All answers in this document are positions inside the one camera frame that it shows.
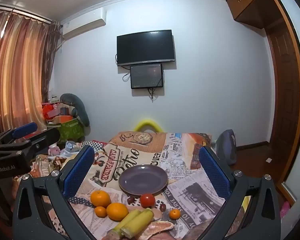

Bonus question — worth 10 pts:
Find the large orange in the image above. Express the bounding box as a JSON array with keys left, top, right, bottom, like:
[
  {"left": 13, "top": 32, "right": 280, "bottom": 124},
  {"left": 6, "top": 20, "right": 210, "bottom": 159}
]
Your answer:
[
  {"left": 106, "top": 202, "right": 129, "bottom": 222},
  {"left": 90, "top": 190, "right": 112, "bottom": 208}
]

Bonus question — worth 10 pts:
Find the white air conditioner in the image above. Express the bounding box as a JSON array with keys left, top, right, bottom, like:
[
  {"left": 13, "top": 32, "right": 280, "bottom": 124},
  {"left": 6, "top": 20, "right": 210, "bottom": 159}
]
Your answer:
[{"left": 61, "top": 7, "right": 107, "bottom": 40}]

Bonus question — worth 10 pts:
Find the black monitor cable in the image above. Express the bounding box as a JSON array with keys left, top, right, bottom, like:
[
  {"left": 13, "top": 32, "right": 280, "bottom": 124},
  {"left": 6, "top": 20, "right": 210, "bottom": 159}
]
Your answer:
[{"left": 147, "top": 87, "right": 163, "bottom": 103}]

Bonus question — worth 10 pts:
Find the orange-brown curtain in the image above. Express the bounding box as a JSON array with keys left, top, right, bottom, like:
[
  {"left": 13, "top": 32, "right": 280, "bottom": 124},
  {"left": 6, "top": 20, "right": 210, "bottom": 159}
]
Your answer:
[{"left": 0, "top": 5, "right": 63, "bottom": 137}]

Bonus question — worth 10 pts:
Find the wooden overhead cabinet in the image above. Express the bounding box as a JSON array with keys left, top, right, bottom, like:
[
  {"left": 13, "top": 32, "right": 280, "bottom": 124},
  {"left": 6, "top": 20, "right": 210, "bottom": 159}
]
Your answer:
[{"left": 226, "top": 0, "right": 277, "bottom": 28}]

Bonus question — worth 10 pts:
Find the pink plush toy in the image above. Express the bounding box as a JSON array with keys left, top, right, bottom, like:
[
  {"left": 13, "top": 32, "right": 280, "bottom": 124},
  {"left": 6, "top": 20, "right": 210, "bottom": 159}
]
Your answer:
[{"left": 48, "top": 144, "right": 61, "bottom": 157}]

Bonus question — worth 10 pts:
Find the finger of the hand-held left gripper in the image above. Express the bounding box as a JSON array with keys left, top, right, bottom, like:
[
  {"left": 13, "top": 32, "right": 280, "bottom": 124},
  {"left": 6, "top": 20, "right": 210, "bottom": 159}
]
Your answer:
[
  {"left": 0, "top": 127, "right": 61, "bottom": 156},
  {"left": 0, "top": 122, "right": 38, "bottom": 146}
]

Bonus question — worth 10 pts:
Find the brown wooden door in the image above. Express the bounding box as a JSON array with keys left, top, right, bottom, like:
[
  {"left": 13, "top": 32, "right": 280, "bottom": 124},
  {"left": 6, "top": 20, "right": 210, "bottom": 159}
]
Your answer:
[{"left": 265, "top": 27, "right": 300, "bottom": 152}]

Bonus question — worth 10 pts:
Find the grey-blue backpack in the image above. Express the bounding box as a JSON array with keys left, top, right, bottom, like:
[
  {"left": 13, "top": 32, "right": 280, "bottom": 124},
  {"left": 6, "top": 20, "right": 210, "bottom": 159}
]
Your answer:
[{"left": 216, "top": 129, "right": 237, "bottom": 166}]

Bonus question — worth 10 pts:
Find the small black wall monitor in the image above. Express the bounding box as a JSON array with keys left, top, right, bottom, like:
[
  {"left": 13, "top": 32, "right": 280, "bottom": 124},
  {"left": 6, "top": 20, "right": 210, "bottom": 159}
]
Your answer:
[{"left": 130, "top": 63, "right": 164, "bottom": 89}]

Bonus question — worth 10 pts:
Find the pile of red boxes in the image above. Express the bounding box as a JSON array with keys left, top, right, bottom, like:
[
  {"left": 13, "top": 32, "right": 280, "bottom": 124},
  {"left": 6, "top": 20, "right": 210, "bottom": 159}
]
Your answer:
[{"left": 42, "top": 102, "right": 73, "bottom": 125}]

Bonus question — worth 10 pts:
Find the printed tablecloth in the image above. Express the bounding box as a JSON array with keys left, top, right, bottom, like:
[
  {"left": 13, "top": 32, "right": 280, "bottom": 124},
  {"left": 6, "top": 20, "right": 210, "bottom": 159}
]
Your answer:
[{"left": 30, "top": 131, "right": 227, "bottom": 240}]

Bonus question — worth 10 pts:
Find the pomelo slice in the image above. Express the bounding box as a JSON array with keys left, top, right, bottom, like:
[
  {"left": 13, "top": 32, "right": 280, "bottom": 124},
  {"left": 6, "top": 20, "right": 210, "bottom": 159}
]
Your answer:
[{"left": 137, "top": 220, "right": 174, "bottom": 240}]

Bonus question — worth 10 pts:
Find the pink item on floor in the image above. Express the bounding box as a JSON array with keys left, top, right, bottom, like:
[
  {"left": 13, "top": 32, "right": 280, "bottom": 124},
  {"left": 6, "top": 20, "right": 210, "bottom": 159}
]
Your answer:
[{"left": 280, "top": 201, "right": 290, "bottom": 218}]

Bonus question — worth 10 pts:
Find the yellow-green corn cob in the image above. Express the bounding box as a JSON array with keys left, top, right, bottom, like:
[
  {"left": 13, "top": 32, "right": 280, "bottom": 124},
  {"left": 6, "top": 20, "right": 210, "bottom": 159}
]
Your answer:
[
  {"left": 121, "top": 208, "right": 155, "bottom": 238},
  {"left": 112, "top": 209, "right": 142, "bottom": 235}
]

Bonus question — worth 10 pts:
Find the wardrobe sliding door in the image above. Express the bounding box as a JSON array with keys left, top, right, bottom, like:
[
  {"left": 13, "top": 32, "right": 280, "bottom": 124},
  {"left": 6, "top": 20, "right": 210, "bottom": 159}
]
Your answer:
[{"left": 270, "top": 0, "right": 300, "bottom": 207}]

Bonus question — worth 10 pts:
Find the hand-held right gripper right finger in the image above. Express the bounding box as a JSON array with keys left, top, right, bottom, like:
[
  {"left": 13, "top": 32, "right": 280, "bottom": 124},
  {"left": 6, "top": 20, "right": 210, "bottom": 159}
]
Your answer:
[{"left": 199, "top": 146, "right": 282, "bottom": 240}]

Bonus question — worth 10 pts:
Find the yellow chair back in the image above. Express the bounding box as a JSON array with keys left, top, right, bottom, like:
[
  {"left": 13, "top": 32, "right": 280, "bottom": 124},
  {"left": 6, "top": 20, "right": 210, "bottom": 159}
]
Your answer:
[{"left": 133, "top": 119, "right": 164, "bottom": 132}]

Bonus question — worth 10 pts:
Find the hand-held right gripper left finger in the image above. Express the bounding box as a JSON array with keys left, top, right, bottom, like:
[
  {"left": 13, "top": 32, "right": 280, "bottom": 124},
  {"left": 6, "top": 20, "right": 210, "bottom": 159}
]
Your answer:
[{"left": 12, "top": 145, "right": 100, "bottom": 240}]

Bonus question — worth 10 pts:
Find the black-white checked cloth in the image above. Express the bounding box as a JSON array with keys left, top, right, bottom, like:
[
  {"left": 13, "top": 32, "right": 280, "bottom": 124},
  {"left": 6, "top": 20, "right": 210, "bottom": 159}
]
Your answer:
[{"left": 82, "top": 141, "right": 107, "bottom": 153}]

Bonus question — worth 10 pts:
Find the black wall television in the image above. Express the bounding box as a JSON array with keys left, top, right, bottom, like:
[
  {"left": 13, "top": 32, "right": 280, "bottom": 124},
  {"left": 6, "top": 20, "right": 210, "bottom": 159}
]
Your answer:
[{"left": 117, "top": 29, "right": 176, "bottom": 67}]

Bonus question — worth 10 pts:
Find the red tomato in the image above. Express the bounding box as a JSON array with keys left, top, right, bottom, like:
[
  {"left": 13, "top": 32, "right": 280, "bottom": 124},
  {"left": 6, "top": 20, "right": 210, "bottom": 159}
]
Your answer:
[{"left": 140, "top": 193, "right": 156, "bottom": 208}]

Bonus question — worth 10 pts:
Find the grey-blue crumpled item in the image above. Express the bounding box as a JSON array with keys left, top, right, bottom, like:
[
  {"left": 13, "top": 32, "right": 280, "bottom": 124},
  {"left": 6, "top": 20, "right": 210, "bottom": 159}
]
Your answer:
[{"left": 65, "top": 141, "right": 83, "bottom": 153}]

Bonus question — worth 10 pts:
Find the purple plate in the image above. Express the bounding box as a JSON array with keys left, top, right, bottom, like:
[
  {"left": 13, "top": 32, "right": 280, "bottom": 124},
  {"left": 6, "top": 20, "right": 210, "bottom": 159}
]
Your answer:
[{"left": 118, "top": 164, "right": 169, "bottom": 196}]

